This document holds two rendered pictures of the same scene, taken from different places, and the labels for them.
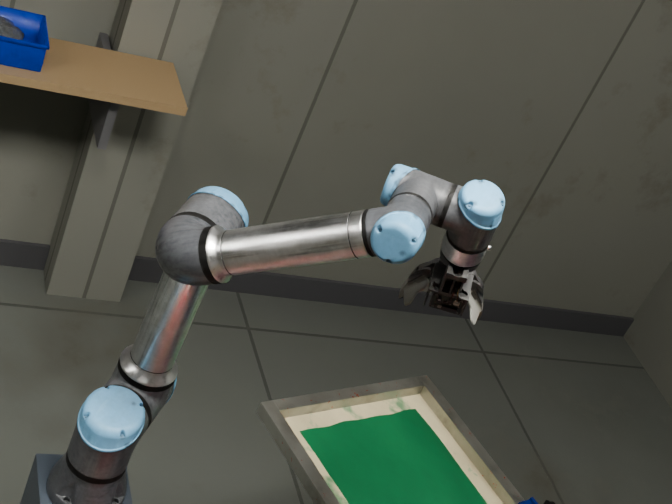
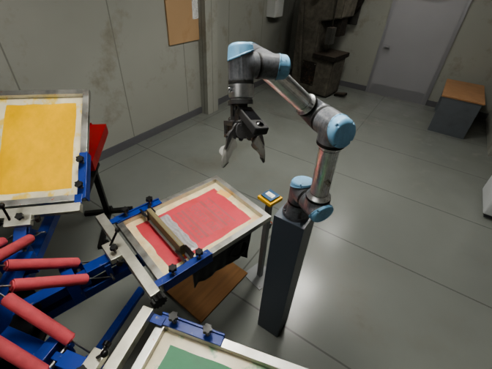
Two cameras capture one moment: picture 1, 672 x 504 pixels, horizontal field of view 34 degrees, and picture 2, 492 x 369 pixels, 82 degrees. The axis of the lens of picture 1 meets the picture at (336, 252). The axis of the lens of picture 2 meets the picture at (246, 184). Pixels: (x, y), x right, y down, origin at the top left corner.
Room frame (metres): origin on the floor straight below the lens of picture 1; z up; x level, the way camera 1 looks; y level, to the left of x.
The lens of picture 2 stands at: (2.38, -0.56, 2.27)
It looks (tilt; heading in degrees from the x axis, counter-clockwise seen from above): 37 degrees down; 152
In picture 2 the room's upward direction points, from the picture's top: 4 degrees clockwise
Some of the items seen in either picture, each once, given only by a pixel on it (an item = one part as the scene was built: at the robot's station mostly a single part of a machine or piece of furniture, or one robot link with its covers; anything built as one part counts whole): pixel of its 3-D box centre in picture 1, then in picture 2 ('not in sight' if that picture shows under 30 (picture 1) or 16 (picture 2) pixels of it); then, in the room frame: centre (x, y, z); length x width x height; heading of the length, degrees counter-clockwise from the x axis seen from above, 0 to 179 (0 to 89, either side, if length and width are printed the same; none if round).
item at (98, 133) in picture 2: not in sight; (69, 146); (0.01, -0.89, 1.06); 0.61 x 0.46 x 0.12; 166
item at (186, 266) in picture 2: not in sight; (187, 269); (1.43, -0.37, 0.98); 0.30 x 0.05 x 0.07; 106
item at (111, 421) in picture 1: (108, 429); (302, 189); (1.49, 0.25, 1.37); 0.13 x 0.12 x 0.14; 177
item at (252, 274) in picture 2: not in sight; (264, 240); (1.05, 0.36, 0.48); 0.22 x 0.22 x 0.96; 16
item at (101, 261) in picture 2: not in sight; (103, 263); (1.25, -0.76, 1.02); 0.17 x 0.06 x 0.05; 106
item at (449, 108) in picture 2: not in sight; (455, 107); (-0.53, 5.44, 0.33); 1.25 x 0.64 x 0.67; 120
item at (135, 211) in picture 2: not in sight; (139, 213); (0.89, -0.53, 0.98); 0.30 x 0.05 x 0.07; 106
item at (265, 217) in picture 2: not in sight; (195, 220); (1.09, -0.22, 0.97); 0.79 x 0.58 x 0.04; 106
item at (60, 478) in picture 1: (91, 472); (297, 206); (1.48, 0.25, 1.25); 0.15 x 0.15 x 0.10
